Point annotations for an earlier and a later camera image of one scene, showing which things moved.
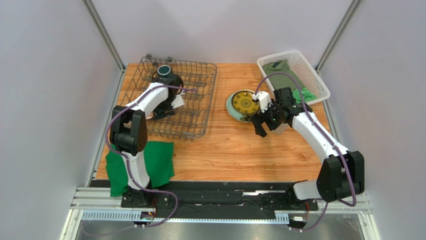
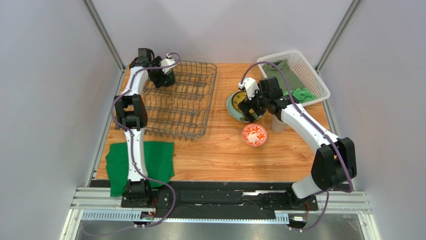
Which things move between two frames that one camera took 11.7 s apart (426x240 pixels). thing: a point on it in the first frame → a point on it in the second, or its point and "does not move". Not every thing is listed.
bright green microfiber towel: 306,95 does not move
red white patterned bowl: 150,116 → 254,135
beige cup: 280,129 does not move
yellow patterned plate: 243,103 does not move
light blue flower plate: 236,115 does not move
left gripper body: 165,106 → 157,62
